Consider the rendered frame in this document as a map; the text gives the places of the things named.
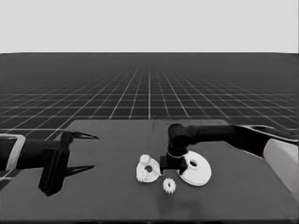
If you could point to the large thick white disc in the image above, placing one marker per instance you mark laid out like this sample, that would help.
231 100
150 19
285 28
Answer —
201 175

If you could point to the white round carrier with pins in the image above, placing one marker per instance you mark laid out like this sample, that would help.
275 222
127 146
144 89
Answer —
154 177

